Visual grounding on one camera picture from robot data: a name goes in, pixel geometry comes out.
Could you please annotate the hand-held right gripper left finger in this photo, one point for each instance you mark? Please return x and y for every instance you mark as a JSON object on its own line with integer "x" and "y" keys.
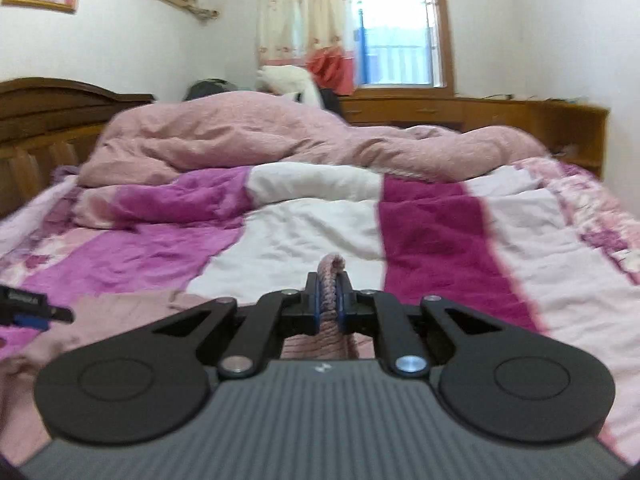
{"x": 314, "y": 310}

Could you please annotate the floral curtain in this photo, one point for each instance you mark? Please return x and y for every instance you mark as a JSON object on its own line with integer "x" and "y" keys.
{"x": 300, "y": 5}

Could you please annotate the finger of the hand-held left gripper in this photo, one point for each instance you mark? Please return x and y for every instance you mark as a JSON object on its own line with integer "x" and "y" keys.
{"x": 52, "y": 316}

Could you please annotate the pink comforter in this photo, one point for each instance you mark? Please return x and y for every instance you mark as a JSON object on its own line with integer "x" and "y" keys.
{"x": 240, "y": 135}

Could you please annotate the wooden bedside cabinet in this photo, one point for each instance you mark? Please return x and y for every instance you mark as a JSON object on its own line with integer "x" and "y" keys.
{"x": 500, "y": 115}

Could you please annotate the wooden headboard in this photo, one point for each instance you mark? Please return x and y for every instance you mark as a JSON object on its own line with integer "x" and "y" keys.
{"x": 45, "y": 125}

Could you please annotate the window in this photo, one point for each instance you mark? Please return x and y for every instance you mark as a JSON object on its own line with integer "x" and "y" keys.
{"x": 395, "y": 25}

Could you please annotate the white plush pillow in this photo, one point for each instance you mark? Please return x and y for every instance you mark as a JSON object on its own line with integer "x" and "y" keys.
{"x": 287, "y": 82}

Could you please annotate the pink knit sweater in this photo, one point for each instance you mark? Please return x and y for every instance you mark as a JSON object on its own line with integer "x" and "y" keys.
{"x": 327, "y": 280}

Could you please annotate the dark bag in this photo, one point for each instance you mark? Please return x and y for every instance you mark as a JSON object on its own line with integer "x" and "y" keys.
{"x": 210, "y": 89}

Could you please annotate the magenta patchwork quilt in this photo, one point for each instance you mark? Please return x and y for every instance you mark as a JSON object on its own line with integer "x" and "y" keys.
{"x": 310, "y": 240}

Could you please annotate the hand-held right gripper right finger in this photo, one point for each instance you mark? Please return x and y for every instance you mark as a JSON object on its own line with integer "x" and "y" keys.
{"x": 341, "y": 310}

